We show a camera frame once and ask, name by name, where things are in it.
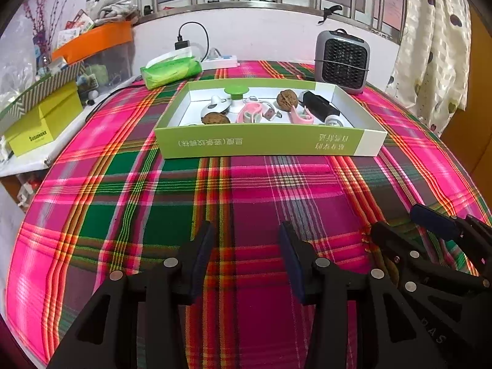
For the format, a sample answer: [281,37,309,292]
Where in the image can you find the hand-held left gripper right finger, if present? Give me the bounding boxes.
[279,221,448,369]

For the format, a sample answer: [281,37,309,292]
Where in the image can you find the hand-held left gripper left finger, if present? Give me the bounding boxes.
[46,220,216,369]

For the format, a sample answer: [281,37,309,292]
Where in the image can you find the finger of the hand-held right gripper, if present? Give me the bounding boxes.
[370,221,492,293]
[410,204,492,273]

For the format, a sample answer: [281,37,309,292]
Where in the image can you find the green cardboard box tray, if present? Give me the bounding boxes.
[154,78,387,159]

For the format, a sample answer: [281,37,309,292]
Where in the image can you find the brown walnut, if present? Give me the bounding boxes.
[277,89,300,110]
[202,112,231,125]

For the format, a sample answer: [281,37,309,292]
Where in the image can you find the white USB cable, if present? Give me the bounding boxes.
[246,95,283,121]

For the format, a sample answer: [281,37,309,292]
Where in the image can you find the white oval night light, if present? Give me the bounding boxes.
[200,96,231,118]

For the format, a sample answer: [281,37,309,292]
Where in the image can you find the black power bank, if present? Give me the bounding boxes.
[299,90,341,121]

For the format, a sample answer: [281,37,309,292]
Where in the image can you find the green and white mushroom knob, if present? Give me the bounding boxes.
[224,85,250,115]

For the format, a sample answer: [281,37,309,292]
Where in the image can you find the wooden wardrobe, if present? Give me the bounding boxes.
[438,4,492,185]

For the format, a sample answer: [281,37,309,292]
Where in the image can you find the cream patterned curtain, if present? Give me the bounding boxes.
[384,0,471,137]

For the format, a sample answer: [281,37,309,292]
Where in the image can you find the grey space heater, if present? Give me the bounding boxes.
[314,29,371,95]

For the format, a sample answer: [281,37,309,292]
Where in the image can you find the green tissue pack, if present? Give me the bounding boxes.
[139,48,203,90]

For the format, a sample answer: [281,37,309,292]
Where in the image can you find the white power strip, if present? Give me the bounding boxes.
[202,48,238,70]

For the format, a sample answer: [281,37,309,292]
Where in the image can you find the white side table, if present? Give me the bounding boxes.
[0,75,143,177]

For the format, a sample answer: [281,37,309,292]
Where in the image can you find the yellow cardboard box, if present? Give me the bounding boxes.
[4,81,84,158]

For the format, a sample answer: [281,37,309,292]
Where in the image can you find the striped cardboard box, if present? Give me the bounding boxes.
[0,61,87,131]

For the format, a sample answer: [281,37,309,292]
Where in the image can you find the clear bin with orange lid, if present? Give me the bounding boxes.
[52,21,133,85]

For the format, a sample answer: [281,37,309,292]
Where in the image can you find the metal window railing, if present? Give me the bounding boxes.
[136,0,408,41]

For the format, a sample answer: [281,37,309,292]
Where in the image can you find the clear plastic bag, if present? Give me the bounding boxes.
[0,19,47,108]

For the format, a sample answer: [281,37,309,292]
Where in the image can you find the pile of papers and packets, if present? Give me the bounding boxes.
[58,0,139,47]

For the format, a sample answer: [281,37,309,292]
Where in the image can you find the purple flower branches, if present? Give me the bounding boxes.
[21,0,83,66]

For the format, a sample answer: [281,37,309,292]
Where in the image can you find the thin black cable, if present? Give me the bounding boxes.
[84,77,143,121]

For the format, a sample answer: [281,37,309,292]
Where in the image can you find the black charger with cable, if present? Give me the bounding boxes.
[175,22,210,60]

